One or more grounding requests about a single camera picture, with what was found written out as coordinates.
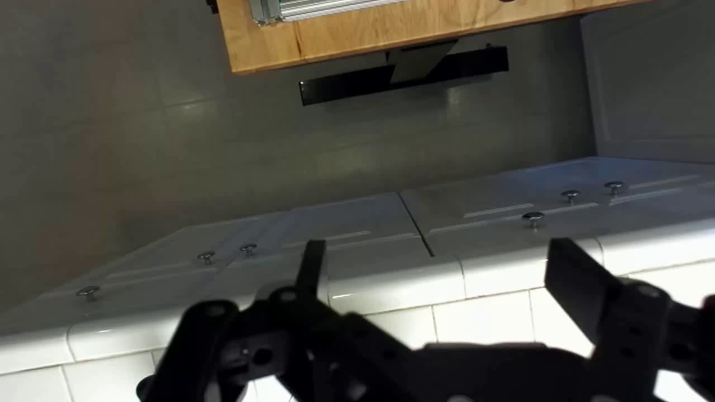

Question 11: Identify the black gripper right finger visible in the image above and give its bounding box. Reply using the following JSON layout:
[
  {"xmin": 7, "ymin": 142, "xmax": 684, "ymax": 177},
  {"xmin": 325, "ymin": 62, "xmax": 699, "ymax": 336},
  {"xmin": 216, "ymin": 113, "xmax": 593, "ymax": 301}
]
[{"xmin": 543, "ymin": 237, "xmax": 715, "ymax": 402}]

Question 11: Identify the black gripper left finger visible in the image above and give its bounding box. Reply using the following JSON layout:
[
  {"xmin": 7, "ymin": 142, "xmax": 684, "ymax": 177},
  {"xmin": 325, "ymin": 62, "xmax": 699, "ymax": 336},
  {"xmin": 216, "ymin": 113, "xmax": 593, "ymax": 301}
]
[{"xmin": 137, "ymin": 239, "xmax": 419, "ymax": 402}]

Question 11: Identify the white cabinet front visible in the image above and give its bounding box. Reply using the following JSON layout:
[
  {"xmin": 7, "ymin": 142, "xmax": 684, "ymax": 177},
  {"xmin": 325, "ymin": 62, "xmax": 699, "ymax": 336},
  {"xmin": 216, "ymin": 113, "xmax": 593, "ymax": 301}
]
[
  {"xmin": 397, "ymin": 154, "xmax": 715, "ymax": 260},
  {"xmin": 0, "ymin": 190, "xmax": 435, "ymax": 337}
]

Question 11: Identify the black metal table foot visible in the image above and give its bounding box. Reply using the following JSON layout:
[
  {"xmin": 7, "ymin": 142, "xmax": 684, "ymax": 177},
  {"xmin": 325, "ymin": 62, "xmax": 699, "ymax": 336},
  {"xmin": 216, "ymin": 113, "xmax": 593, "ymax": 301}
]
[{"xmin": 298, "ymin": 43, "xmax": 511, "ymax": 108}]

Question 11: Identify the wooden table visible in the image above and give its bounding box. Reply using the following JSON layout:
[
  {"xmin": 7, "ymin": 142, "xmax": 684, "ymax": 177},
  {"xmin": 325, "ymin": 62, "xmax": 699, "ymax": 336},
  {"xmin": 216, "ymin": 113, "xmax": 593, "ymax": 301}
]
[{"xmin": 215, "ymin": 0, "xmax": 644, "ymax": 77}]

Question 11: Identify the silver aluminium frame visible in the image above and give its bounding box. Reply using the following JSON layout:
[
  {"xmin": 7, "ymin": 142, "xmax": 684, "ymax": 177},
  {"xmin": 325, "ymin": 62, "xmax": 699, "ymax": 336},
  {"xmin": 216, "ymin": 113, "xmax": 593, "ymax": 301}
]
[{"xmin": 249, "ymin": 0, "xmax": 397, "ymax": 29}]

